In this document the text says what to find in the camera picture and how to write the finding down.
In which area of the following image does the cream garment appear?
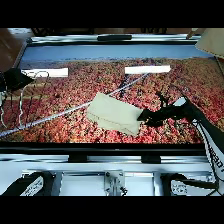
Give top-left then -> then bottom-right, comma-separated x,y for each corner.
86,92 -> 145,137

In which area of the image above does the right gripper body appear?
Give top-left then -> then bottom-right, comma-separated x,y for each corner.
145,105 -> 178,128

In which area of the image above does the beige garment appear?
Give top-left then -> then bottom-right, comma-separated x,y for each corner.
194,27 -> 224,60

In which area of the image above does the black cable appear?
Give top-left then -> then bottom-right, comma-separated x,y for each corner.
173,175 -> 219,192

